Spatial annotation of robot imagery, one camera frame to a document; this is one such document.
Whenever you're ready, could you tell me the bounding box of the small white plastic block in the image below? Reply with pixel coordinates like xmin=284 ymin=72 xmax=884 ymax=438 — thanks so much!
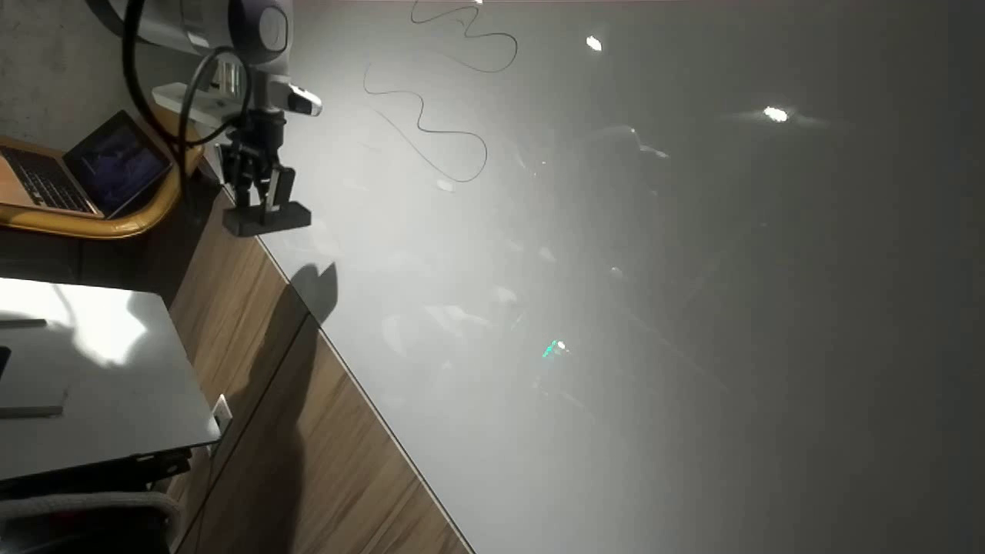
xmin=207 ymin=392 xmax=236 ymax=430

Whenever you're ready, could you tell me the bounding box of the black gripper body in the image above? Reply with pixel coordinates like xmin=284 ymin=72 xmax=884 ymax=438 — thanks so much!
xmin=228 ymin=101 xmax=291 ymax=164

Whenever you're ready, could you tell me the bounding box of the white slotted platform board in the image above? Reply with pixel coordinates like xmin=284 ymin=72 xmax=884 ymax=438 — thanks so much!
xmin=0 ymin=274 xmax=228 ymax=486

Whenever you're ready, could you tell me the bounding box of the dark platform support frame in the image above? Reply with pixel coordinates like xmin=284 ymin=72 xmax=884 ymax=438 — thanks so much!
xmin=0 ymin=445 xmax=201 ymax=505

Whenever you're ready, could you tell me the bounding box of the yellow wooden chair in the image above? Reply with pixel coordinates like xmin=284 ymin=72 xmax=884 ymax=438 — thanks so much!
xmin=0 ymin=98 xmax=207 ymax=246

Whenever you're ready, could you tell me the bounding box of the open laptop computer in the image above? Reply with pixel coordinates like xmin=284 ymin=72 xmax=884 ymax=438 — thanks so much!
xmin=0 ymin=109 xmax=173 ymax=222

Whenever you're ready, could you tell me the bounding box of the large grey whiteboard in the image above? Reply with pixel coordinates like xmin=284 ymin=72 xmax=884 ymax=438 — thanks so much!
xmin=194 ymin=0 xmax=985 ymax=554

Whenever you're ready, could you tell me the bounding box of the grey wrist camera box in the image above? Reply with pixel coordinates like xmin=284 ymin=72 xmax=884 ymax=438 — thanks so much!
xmin=269 ymin=78 xmax=326 ymax=120

